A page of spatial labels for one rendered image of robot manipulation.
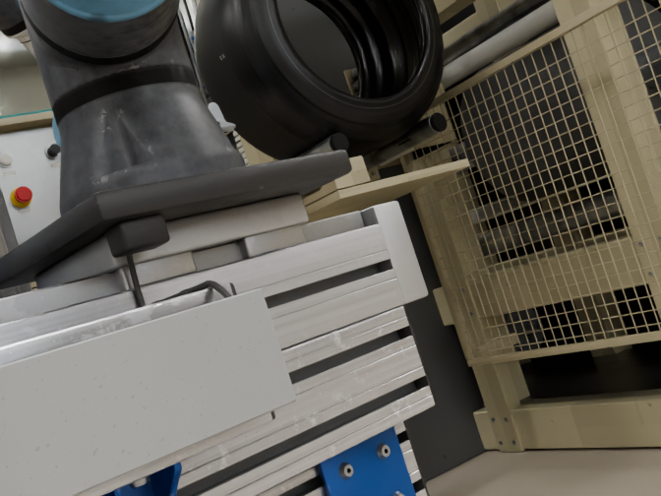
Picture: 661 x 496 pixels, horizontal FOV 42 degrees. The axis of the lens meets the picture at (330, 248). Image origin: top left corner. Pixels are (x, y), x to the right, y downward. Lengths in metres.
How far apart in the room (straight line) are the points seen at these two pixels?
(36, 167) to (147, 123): 1.68
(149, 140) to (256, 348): 0.21
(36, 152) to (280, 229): 1.69
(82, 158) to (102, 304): 0.13
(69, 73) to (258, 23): 1.14
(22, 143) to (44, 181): 0.11
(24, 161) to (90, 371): 1.89
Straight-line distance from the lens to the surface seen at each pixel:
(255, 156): 2.21
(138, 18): 0.60
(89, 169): 0.65
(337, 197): 1.76
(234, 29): 1.82
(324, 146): 1.80
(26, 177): 2.31
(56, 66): 0.69
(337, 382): 0.68
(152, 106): 0.66
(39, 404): 0.43
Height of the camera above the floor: 0.61
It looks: 3 degrees up
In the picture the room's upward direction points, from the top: 18 degrees counter-clockwise
